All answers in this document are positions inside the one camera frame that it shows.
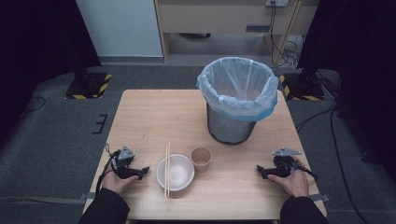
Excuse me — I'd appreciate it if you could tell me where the white disposable bowl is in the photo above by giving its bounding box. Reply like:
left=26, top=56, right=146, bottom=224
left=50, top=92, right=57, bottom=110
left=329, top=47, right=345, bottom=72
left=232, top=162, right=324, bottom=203
left=155, top=153, right=196, bottom=192

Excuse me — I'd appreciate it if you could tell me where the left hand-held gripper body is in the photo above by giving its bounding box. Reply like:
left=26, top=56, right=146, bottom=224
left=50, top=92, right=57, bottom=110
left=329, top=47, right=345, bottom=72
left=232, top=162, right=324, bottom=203
left=110, top=145, right=139, bottom=181

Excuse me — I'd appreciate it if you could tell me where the right hand-held gripper cable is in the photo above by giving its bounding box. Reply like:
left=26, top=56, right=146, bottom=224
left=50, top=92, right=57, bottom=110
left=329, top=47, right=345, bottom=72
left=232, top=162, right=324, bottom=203
left=294, top=160, right=319, bottom=182

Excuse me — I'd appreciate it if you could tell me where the brown paper cup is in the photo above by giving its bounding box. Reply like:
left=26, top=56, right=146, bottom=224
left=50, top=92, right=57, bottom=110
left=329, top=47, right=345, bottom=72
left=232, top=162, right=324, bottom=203
left=190, top=146, right=213, bottom=174

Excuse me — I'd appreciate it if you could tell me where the dark curtain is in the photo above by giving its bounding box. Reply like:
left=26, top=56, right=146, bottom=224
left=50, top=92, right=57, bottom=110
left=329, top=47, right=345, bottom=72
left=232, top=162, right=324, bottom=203
left=0, top=0, right=102, bottom=144
left=297, top=0, right=396, bottom=181

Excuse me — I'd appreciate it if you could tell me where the black mesh trash bin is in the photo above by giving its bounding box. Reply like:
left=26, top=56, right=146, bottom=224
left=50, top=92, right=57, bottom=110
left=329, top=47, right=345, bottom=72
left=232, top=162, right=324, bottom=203
left=205, top=102, right=258, bottom=146

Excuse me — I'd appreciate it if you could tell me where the white panel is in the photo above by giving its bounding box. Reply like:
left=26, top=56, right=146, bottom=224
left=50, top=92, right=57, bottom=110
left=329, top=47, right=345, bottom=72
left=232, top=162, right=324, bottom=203
left=75, top=0, right=164, bottom=58

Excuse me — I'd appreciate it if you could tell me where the person's right hand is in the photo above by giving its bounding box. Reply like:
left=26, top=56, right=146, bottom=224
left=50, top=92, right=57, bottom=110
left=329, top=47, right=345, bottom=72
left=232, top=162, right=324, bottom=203
left=267, top=157, right=311, bottom=199

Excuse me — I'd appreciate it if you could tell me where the wooden chopstick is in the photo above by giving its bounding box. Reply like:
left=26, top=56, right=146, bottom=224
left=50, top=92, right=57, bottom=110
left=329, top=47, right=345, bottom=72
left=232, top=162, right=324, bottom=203
left=166, top=142, right=172, bottom=198
left=163, top=146, right=169, bottom=203

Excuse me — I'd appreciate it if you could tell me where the white wall socket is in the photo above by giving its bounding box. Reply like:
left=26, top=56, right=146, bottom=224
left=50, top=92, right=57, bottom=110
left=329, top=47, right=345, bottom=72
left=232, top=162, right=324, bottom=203
left=265, top=0, right=290, bottom=8

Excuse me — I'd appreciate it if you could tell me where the thin black floor cable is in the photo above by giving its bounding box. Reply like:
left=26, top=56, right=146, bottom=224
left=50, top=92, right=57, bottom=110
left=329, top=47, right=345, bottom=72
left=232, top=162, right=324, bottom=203
left=22, top=95, right=47, bottom=114

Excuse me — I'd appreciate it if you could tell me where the white power strip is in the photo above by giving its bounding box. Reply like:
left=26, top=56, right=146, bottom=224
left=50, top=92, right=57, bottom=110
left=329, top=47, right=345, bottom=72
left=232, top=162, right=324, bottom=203
left=286, top=35, right=304, bottom=62

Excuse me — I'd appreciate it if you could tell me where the left hand-held gripper cable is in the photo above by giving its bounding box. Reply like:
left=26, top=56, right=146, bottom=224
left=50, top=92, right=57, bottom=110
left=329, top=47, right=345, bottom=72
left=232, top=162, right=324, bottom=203
left=94, top=143, right=120, bottom=194

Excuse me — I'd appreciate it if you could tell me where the striped black stand base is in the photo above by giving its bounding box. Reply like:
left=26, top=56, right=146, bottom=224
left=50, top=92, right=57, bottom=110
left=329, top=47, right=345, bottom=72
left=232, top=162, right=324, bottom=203
left=64, top=72, right=113, bottom=101
left=278, top=73, right=326, bottom=102

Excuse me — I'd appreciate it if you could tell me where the light wooden cabinet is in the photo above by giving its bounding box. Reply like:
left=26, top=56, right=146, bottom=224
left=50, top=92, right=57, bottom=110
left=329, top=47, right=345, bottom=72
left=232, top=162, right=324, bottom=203
left=154, top=0, right=321, bottom=63

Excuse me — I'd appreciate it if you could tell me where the person's left hand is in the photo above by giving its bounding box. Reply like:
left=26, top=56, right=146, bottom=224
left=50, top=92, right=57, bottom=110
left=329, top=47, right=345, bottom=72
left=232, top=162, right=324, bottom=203
left=102, top=169, right=139, bottom=196

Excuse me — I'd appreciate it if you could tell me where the blue plastic bin liner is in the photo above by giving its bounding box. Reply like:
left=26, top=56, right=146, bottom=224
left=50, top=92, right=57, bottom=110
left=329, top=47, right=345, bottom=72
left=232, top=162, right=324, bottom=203
left=195, top=56, right=280, bottom=123

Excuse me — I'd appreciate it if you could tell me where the black hanging cable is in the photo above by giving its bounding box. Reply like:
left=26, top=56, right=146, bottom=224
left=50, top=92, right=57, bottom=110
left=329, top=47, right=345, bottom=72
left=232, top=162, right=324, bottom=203
left=269, top=1, right=292, bottom=68

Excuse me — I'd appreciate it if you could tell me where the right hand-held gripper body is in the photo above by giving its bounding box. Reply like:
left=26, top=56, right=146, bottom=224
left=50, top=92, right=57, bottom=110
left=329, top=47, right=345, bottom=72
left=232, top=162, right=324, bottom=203
left=264, top=147, right=303, bottom=180

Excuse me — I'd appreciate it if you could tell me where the hand-held gripper cable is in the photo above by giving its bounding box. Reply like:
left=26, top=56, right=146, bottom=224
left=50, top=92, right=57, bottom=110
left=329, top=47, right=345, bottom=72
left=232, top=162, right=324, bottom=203
left=294, top=160, right=319, bottom=182
left=94, top=143, right=120, bottom=194

